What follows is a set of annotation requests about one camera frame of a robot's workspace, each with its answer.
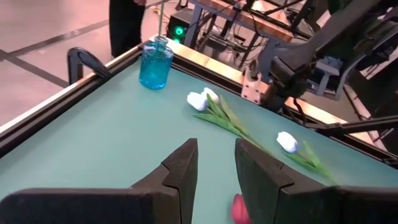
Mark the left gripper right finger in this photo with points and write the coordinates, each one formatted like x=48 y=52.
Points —
x=264 y=186

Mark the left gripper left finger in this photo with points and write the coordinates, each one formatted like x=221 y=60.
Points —
x=174 y=186

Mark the dark red artificial tulip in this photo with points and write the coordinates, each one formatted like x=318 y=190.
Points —
x=160 y=18
x=239 y=211

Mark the white artificial tulip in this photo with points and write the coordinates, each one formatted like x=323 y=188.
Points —
x=212 y=94
x=197 y=101
x=287 y=141

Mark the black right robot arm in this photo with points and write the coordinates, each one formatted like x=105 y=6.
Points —
x=326 y=34

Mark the blue glass vase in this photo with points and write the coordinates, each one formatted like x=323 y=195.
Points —
x=155 y=68

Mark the black table clamp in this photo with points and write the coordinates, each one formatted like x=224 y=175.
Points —
x=90 y=62

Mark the black box green light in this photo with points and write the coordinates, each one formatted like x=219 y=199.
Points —
x=178 y=28

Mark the person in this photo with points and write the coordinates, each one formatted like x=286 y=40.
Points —
x=124 y=28

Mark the grey metal mount plate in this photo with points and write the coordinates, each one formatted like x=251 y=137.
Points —
x=253 y=88

